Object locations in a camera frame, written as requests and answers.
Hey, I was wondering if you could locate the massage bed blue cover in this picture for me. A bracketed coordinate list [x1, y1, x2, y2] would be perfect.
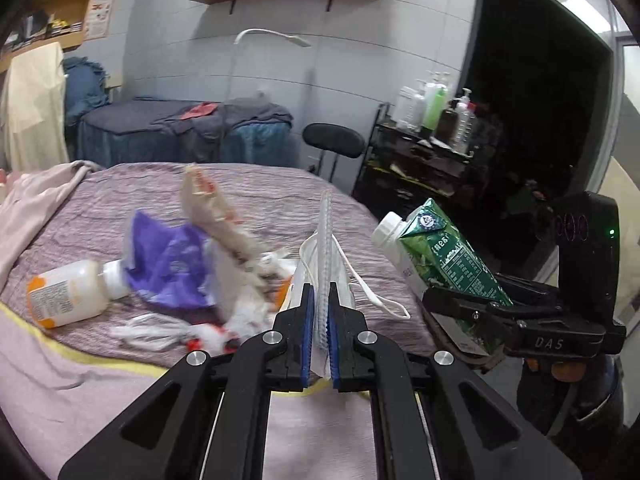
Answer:
[75, 97, 296, 168]

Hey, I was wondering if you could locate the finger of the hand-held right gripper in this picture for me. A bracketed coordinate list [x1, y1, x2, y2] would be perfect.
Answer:
[422, 286, 557, 342]
[494, 272, 559, 311]

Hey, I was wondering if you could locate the wall poster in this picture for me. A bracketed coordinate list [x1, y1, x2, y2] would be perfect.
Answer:
[82, 0, 118, 41]

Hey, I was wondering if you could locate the dark brown bottle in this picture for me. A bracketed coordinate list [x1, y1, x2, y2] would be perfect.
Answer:
[440, 97, 463, 143]

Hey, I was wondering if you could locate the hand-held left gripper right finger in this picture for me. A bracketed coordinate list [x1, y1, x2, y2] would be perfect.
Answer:
[324, 282, 583, 480]

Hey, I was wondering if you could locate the pile of blue towels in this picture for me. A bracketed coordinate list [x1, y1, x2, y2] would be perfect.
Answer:
[62, 56, 111, 128]

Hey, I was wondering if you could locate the white bottle orange label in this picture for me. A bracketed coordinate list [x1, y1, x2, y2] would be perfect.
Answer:
[26, 259, 131, 330]

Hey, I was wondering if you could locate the clear pump bottle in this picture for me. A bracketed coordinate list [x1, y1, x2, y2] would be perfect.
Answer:
[452, 88, 478, 156]

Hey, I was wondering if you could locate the translucent white bottle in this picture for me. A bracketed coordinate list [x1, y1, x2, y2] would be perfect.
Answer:
[395, 87, 417, 128]

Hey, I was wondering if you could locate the white printed plastic wrapper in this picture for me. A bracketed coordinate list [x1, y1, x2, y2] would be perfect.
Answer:
[257, 250, 297, 281]

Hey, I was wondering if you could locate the wooden shelf unit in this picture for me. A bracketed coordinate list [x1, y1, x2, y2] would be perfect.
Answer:
[0, 0, 106, 73]

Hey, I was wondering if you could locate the purple plastic bag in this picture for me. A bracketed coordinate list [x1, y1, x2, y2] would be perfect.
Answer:
[122, 210, 223, 311]

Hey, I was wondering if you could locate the white floor lamp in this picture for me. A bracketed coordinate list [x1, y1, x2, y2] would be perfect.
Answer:
[231, 28, 312, 106]

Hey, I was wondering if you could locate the person's dark clothing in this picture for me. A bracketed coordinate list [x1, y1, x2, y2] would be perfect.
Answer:
[515, 355, 626, 441]

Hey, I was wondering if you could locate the plant with pink flowers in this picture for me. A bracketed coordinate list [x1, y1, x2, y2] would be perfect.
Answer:
[502, 175, 556, 226]

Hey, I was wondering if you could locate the cream hanging cloth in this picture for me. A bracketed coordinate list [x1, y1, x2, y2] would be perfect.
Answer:
[0, 41, 70, 171]

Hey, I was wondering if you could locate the white red crumpled wrapper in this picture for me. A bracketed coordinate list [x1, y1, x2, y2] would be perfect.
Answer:
[110, 312, 241, 356]

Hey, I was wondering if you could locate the grey blanket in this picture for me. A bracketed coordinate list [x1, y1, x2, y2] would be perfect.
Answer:
[152, 101, 293, 163]

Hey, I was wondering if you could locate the red cloth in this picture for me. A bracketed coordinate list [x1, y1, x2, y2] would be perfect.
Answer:
[179, 101, 221, 121]

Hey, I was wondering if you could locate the green bottle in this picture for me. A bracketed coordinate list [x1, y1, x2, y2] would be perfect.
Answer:
[422, 72, 451, 131]

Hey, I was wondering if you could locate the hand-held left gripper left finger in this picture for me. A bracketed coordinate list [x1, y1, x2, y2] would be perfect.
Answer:
[57, 282, 317, 480]

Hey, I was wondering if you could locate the black stool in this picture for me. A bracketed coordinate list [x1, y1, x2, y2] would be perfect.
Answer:
[302, 122, 365, 183]

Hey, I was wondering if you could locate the white pump bottle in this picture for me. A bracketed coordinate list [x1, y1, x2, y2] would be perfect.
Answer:
[412, 80, 431, 128]

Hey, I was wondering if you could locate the black trolley rack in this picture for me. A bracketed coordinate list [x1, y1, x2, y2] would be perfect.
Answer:
[352, 102, 501, 211]

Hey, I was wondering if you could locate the person's right hand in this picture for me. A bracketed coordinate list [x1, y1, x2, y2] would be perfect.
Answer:
[550, 362, 586, 382]

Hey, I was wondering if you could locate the pink blanket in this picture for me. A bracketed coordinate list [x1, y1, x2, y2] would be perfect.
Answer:
[0, 160, 108, 291]

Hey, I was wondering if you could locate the crumpled beige paper wrapper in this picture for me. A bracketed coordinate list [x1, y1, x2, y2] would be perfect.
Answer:
[179, 164, 281, 281]

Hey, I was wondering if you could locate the green drink carton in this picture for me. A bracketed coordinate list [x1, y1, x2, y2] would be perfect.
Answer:
[371, 197, 516, 358]

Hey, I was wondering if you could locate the white face mask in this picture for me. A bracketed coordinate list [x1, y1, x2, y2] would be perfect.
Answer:
[289, 191, 412, 383]

